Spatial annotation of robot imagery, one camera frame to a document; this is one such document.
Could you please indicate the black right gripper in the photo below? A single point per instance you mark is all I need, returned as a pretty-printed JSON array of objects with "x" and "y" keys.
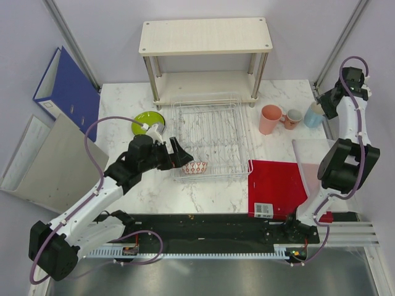
[{"x": 323, "y": 98}]

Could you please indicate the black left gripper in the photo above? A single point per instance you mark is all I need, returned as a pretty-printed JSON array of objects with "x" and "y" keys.
[{"x": 179, "y": 156}]

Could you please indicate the red patterned bowl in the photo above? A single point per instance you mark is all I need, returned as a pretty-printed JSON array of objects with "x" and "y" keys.
[{"x": 194, "y": 168}]

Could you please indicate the blue ceramic mug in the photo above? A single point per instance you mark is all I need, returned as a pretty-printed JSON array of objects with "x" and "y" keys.
[{"x": 314, "y": 115}]

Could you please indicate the orange dotted mug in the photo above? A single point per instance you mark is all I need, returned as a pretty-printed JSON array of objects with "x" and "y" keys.
[{"x": 292, "y": 119}]

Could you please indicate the green plastic plate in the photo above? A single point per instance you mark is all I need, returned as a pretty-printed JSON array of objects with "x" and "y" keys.
[{"x": 150, "y": 118}]

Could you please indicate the pink plastic tumbler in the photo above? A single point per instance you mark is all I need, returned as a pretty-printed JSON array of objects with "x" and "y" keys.
[{"x": 270, "y": 116}]

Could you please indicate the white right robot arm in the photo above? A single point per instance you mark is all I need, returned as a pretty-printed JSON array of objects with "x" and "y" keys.
[{"x": 333, "y": 170}]

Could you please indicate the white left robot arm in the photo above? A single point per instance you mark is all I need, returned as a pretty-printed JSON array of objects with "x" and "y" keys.
[{"x": 57, "y": 246}]

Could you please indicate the clear plastic sheet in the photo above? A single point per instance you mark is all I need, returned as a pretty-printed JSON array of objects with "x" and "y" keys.
[{"x": 309, "y": 155}]

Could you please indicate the light wooden two-tier shelf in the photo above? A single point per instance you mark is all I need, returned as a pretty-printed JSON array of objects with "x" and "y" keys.
[{"x": 202, "y": 37}]

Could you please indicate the grey folder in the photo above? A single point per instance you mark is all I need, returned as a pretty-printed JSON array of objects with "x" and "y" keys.
[{"x": 50, "y": 166}]

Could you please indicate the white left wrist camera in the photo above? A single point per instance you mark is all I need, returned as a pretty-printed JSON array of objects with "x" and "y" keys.
[{"x": 155, "y": 131}]

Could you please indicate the white wire dish rack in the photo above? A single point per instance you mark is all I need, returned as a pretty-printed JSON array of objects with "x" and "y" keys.
[{"x": 212, "y": 128}]

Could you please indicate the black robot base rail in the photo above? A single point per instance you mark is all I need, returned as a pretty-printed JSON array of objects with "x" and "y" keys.
[{"x": 212, "y": 233}]

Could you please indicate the blue ring binder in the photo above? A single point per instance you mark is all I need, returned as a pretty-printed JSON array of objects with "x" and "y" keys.
[{"x": 64, "y": 89}]

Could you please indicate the white slotted cable duct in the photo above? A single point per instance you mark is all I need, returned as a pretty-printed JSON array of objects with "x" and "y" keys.
[{"x": 116, "y": 251}]

